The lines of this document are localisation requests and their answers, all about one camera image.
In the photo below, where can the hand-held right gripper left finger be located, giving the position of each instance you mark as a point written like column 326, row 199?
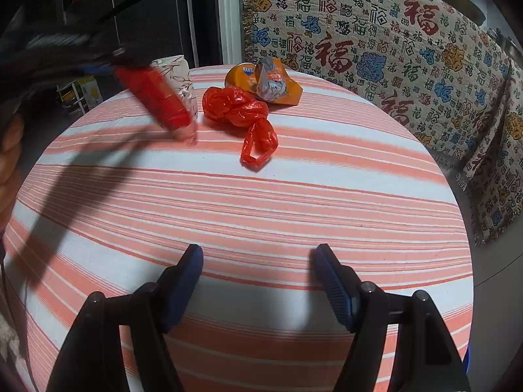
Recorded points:
column 184, row 281

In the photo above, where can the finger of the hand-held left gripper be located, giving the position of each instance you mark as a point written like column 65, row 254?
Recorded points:
column 102, row 65

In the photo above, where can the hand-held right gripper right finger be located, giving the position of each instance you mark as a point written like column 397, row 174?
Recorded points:
column 336, row 288

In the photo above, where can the red snack wrapper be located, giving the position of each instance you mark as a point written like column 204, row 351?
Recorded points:
column 157, row 100

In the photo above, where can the floral paper bag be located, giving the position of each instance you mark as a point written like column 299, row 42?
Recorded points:
column 179, row 69

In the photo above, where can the person's left hand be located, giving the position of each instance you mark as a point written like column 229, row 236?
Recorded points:
column 10, row 179

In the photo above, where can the yellow box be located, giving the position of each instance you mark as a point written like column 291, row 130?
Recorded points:
column 88, row 92

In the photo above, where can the red plastic bag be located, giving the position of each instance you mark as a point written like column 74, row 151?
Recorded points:
column 231, row 106

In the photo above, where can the orange silver snack wrapper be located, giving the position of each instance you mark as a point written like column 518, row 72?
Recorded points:
column 241, row 75

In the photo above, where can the printed blanket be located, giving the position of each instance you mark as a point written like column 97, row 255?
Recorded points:
column 367, row 28

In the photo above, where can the metal pot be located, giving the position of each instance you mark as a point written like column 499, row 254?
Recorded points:
column 508, row 47

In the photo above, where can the dark metal pan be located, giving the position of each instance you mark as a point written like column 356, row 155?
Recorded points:
column 453, row 2

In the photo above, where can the white door frame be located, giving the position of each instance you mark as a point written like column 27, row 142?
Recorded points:
column 231, row 12

